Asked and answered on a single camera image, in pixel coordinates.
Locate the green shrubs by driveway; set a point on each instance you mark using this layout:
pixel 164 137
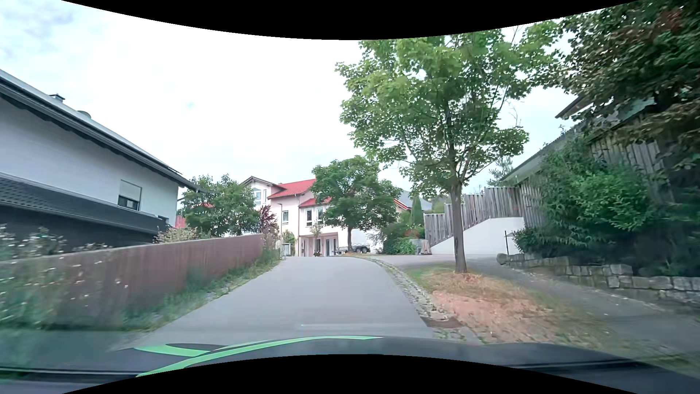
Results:
pixel 402 235

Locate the grey asphalt road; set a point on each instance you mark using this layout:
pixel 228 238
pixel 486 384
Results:
pixel 306 295

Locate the white house with red roof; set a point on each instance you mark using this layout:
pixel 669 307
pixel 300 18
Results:
pixel 298 216

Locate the white house with dark roof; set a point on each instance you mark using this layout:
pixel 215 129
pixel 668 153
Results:
pixel 65 169

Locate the cobbled gutter strip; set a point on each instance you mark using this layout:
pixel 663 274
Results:
pixel 421 298

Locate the green bushes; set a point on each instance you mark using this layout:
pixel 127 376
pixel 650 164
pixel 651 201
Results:
pixel 590 202

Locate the flowering wild plants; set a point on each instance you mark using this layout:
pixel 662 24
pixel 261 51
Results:
pixel 33 246

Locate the grey wooden slat fence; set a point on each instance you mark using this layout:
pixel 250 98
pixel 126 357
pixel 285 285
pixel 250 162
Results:
pixel 481 210

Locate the parked dark vehicle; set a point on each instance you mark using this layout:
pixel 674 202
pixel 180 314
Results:
pixel 356 248

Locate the bushy green tree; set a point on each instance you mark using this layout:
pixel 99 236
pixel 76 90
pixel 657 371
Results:
pixel 219 208

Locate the grey paved footpath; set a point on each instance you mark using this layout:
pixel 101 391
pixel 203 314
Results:
pixel 601 306

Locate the wooden clad building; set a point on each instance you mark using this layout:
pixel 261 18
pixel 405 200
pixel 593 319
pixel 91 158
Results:
pixel 623 153

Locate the tall slender green tree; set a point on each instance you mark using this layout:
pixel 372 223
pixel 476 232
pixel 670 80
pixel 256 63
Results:
pixel 437 120

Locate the white rendered wall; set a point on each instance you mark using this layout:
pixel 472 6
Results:
pixel 484 238

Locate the large overhanging tree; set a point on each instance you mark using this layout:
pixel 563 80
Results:
pixel 634 54

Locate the round green tree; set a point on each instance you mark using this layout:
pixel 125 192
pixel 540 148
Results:
pixel 353 194

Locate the brown wooden fence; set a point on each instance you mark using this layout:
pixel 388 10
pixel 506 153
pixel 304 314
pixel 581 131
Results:
pixel 153 268

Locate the bare earth and grass strip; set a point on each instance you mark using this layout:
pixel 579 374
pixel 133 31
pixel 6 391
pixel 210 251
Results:
pixel 492 306

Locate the dark red leaved shrub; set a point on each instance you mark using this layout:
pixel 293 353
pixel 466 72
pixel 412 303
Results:
pixel 268 221

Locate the grey stone block wall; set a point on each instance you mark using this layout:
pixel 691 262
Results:
pixel 612 276

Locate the car's own bonnet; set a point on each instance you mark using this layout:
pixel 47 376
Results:
pixel 339 350

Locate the grass verge with weeds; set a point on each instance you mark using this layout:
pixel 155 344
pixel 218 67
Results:
pixel 219 287

